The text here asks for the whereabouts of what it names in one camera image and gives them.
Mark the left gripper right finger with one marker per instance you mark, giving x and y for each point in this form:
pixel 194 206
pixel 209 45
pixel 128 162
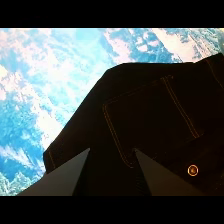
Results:
pixel 160 180

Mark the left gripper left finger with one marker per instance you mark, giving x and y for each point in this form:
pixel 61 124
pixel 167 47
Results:
pixel 65 178

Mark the black jeans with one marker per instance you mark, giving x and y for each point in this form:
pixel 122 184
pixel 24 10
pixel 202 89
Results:
pixel 150 110

